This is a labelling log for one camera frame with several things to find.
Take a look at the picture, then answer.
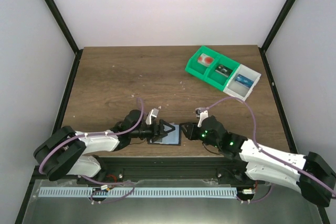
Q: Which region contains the green bin far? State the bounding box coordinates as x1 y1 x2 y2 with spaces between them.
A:
185 46 223 81

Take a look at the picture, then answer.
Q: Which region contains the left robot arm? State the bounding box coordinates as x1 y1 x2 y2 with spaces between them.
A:
34 109 176 184

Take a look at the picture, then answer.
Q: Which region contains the black VIP card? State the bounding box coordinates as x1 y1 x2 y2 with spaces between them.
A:
215 64 233 78

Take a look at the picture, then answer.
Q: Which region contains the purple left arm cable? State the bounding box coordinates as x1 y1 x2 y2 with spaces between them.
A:
38 97 145 175

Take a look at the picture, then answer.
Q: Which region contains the black aluminium front rail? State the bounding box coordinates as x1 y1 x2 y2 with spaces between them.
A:
76 156 274 185

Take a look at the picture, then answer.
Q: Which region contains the red white card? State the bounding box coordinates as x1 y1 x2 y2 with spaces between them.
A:
197 53 214 67

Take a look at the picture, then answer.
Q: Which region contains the blue card in bin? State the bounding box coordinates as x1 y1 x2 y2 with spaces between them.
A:
234 76 253 88

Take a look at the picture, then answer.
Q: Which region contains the black frame post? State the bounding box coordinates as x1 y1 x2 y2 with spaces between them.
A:
261 0 312 51
28 0 80 54

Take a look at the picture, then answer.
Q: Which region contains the light blue slotted cable duct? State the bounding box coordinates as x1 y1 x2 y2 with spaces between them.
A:
38 187 237 199

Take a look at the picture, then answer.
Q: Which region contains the white translucent bin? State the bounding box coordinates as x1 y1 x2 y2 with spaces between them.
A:
223 64 261 101

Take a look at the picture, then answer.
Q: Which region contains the green bin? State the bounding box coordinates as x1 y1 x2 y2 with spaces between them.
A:
185 46 223 81
203 56 240 91

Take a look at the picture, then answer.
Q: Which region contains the black leather card holder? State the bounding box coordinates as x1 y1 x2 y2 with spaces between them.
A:
148 124 182 146

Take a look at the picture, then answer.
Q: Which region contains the blue VIP credit card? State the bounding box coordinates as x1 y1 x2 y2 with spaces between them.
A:
235 75 253 87

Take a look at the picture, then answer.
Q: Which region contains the green bin middle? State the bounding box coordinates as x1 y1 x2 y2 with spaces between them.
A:
203 56 240 91

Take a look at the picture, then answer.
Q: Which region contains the black left frame post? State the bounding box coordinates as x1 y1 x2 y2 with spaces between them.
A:
28 0 80 54

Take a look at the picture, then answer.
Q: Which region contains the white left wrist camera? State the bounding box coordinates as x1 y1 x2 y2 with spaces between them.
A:
145 108 159 125

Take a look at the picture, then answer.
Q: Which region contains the black right frame post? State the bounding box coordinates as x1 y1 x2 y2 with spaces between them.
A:
261 0 312 51

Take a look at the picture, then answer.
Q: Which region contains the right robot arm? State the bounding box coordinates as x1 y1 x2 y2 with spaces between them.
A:
182 116 335 207

